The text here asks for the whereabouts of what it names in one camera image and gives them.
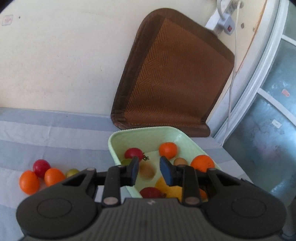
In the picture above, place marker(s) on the white window frame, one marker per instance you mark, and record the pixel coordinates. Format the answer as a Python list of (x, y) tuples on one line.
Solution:
[(254, 70)]

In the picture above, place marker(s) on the brown kiwi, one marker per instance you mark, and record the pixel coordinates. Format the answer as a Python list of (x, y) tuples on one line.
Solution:
[(147, 170)]

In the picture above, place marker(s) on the orange mandarin left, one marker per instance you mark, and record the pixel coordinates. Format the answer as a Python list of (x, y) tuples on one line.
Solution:
[(29, 182)]

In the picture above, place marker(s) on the small yellow-orange fruit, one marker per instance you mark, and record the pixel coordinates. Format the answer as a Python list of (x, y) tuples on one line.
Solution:
[(180, 161)]

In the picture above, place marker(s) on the striped blue tablecloth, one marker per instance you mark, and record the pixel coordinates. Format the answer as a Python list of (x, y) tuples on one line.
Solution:
[(65, 140)]

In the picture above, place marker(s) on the white power strip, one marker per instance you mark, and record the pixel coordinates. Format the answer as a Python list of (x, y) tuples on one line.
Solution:
[(221, 20)]

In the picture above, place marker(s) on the orange mandarin right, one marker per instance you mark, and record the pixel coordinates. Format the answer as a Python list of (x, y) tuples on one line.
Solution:
[(53, 176)]

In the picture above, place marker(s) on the orange mandarin front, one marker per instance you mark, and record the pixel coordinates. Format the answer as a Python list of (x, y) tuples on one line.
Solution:
[(202, 163)]

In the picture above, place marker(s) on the light green plastic basin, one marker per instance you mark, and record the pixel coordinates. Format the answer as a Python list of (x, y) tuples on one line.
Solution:
[(149, 140)]

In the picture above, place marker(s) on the orange mandarin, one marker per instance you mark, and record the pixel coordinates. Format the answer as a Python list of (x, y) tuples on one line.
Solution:
[(202, 163), (53, 176), (29, 182)]

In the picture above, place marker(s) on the small green lime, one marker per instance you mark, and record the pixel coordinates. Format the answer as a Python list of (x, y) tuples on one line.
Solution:
[(126, 162)]

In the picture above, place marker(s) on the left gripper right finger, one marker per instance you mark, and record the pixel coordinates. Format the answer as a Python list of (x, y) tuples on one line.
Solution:
[(192, 181)]

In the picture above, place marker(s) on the green lime behind pile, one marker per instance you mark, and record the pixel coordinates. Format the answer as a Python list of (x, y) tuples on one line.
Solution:
[(71, 172)]

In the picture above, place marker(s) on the red tomato in pile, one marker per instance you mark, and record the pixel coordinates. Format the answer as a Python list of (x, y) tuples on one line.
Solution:
[(40, 167)]

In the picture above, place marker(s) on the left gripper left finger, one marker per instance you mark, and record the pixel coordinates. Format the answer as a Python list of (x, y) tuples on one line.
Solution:
[(112, 180)]

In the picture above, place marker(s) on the large yellow grapefruit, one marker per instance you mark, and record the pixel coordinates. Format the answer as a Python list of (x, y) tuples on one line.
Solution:
[(169, 191)]

